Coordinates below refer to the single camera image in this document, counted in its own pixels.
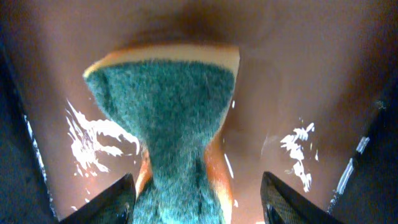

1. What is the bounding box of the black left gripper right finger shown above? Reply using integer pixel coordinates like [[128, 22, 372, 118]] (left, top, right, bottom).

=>
[[260, 172, 341, 224]]

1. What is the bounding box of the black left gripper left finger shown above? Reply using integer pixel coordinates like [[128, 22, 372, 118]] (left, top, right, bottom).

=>
[[60, 173, 136, 224]]

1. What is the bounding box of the green and orange sponge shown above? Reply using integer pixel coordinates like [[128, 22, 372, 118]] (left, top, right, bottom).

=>
[[83, 43, 240, 223]]

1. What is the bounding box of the black small tray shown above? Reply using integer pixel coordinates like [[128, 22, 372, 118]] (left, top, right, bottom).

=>
[[1, 0, 397, 223]]

